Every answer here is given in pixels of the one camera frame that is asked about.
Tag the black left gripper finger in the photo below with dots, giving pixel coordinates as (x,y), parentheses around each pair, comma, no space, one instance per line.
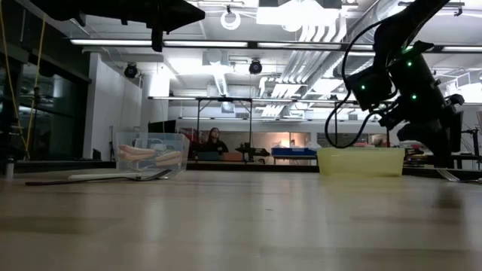
(182,20)
(186,9)

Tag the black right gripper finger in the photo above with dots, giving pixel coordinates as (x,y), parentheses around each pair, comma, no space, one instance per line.
(457,131)
(433,139)

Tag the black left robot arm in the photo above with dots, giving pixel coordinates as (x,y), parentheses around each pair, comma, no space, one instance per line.
(94,9)

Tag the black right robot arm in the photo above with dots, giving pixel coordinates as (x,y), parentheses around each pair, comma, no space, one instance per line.
(406,22)

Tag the black background robot arm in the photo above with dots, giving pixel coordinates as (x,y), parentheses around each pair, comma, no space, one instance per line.
(252,151)

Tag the white LED light strip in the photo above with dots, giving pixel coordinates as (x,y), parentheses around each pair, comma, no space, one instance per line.
(113,42)
(205,43)
(463,49)
(361,47)
(299,45)

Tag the black overhead light bar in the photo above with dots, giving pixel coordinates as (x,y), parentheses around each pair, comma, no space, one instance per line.
(252,44)

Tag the yellow plastic container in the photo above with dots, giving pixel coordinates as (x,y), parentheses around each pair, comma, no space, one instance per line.
(359,162)

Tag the clear plastic container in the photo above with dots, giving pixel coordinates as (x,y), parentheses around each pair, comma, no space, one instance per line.
(152,139)

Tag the person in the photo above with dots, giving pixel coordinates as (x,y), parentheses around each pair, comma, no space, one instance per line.
(214,140)

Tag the thin black floor stand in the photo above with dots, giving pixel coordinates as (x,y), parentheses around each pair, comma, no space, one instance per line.
(111,145)

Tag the blue storage box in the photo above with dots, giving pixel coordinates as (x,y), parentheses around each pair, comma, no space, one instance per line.
(209,156)

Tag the blue bin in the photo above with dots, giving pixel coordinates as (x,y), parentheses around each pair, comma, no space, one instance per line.
(293,151)

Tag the orange storage box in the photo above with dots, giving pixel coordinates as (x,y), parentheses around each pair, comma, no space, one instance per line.
(230,156)

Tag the small grey cylinder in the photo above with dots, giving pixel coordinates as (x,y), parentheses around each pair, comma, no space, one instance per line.
(9,169)

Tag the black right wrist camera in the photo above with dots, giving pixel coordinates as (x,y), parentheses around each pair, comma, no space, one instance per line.
(371,88)

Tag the black ceiling camera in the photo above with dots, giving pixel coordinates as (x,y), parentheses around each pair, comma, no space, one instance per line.
(255,67)
(130,70)

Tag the silver ventilation duct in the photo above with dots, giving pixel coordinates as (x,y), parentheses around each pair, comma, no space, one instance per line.
(354,66)

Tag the black background workstation frame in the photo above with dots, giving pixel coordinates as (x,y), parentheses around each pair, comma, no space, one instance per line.
(198,113)

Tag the black metal table frame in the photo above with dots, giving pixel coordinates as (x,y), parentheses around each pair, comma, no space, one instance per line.
(244,166)

